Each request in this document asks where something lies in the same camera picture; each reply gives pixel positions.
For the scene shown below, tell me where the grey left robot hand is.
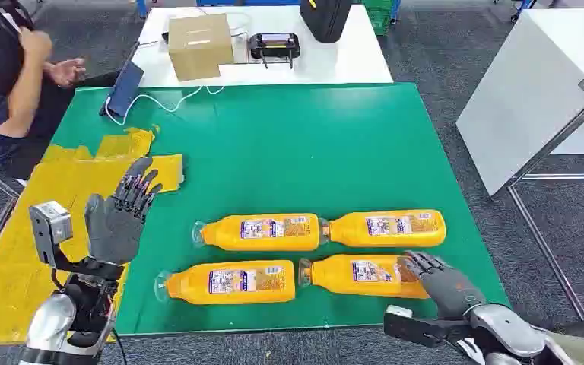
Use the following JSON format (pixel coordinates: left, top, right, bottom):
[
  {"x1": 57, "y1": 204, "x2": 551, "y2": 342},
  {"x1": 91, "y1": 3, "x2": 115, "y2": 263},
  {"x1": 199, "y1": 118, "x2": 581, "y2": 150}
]
[{"x1": 84, "y1": 157, "x2": 164, "y2": 266}]

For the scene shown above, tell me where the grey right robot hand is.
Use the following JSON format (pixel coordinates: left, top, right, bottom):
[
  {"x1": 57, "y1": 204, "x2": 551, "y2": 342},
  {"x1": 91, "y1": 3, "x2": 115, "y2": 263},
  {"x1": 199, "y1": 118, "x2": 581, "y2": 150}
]
[{"x1": 401, "y1": 250, "x2": 487, "y2": 322}]

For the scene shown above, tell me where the orange drink bottle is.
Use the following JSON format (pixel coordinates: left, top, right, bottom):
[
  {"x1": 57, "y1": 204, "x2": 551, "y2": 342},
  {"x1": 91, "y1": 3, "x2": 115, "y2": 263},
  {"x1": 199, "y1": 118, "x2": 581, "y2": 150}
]
[
  {"x1": 154, "y1": 259, "x2": 297, "y2": 306},
  {"x1": 320, "y1": 209, "x2": 447, "y2": 249},
  {"x1": 297, "y1": 253, "x2": 430, "y2": 300},
  {"x1": 192, "y1": 213, "x2": 323, "y2": 252}
]

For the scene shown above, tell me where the yellow sheet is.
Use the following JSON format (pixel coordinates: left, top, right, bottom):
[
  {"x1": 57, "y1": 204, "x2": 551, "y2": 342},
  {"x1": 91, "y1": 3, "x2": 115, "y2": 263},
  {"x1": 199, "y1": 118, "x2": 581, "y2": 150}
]
[{"x1": 0, "y1": 125, "x2": 185, "y2": 348}]

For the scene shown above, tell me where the blue tablet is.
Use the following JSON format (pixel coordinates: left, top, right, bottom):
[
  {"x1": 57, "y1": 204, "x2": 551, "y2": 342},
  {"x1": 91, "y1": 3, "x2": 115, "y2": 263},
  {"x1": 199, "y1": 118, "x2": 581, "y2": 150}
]
[{"x1": 99, "y1": 61, "x2": 145, "y2": 119}]

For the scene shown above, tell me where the person's left hand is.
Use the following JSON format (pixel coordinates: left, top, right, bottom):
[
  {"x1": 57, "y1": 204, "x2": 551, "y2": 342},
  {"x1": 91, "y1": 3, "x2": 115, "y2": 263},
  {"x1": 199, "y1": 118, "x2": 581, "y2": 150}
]
[{"x1": 45, "y1": 58, "x2": 87, "y2": 89}]

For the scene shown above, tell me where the green mat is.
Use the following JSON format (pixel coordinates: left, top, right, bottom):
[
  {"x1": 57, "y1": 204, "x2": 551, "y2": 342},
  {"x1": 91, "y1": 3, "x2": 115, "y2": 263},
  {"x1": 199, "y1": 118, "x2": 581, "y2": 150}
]
[{"x1": 49, "y1": 83, "x2": 512, "y2": 338}]

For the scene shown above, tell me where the brown cardboard box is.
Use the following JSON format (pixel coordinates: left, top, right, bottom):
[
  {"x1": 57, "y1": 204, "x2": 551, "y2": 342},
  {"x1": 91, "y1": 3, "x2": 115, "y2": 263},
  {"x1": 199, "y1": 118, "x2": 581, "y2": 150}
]
[{"x1": 167, "y1": 13, "x2": 235, "y2": 83}]

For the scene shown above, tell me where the pale tilted table top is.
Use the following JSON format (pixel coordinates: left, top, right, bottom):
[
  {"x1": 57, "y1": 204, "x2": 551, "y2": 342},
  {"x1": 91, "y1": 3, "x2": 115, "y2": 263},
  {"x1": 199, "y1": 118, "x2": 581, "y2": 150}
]
[{"x1": 455, "y1": 7, "x2": 584, "y2": 198}]

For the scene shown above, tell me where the black controller with screen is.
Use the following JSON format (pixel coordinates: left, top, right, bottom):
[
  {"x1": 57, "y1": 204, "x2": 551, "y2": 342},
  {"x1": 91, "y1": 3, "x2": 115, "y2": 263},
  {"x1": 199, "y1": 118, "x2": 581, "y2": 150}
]
[{"x1": 249, "y1": 32, "x2": 302, "y2": 70}]

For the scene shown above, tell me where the white table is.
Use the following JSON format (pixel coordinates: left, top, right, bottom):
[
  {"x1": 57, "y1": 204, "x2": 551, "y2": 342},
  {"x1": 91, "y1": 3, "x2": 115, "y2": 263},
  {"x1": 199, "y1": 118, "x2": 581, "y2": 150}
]
[{"x1": 130, "y1": 5, "x2": 395, "y2": 89}]

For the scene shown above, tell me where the green crate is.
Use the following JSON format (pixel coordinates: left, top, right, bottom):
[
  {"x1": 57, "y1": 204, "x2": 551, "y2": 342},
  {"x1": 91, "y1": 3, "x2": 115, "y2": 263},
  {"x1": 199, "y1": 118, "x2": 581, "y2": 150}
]
[{"x1": 362, "y1": 0, "x2": 396, "y2": 37}]

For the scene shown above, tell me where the black bag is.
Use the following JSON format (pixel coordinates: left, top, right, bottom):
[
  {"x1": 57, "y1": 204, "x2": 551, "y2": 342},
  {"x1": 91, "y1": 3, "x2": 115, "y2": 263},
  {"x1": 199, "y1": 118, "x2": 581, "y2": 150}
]
[{"x1": 299, "y1": 0, "x2": 354, "y2": 44}]

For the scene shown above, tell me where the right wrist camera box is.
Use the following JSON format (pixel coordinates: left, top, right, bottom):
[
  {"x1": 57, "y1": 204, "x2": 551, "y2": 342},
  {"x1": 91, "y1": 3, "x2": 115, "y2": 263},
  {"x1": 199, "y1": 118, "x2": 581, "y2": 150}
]
[{"x1": 383, "y1": 304, "x2": 470, "y2": 350}]

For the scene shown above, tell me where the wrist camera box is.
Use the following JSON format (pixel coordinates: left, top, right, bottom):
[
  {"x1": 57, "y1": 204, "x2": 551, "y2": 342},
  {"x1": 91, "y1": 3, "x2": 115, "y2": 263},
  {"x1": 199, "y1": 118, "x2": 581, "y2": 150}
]
[
  {"x1": 28, "y1": 201, "x2": 125, "y2": 281},
  {"x1": 383, "y1": 304, "x2": 470, "y2": 350}
]

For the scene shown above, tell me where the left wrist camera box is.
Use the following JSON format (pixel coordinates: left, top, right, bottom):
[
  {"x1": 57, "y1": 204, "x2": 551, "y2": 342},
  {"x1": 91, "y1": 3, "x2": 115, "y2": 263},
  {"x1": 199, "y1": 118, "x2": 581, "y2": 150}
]
[{"x1": 28, "y1": 201, "x2": 125, "y2": 281}]

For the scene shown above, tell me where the steel table frame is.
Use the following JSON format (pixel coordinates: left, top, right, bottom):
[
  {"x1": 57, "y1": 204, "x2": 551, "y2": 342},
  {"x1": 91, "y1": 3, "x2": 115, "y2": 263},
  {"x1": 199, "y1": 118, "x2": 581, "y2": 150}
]
[{"x1": 506, "y1": 103, "x2": 584, "y2": 321}]

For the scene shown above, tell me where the white cable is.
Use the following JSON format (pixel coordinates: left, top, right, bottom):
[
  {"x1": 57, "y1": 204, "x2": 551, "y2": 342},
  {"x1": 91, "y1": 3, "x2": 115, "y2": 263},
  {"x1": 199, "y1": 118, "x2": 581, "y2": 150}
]
[{"x1": 104, "y1": 84, "x2": 226, "y2": 127}]

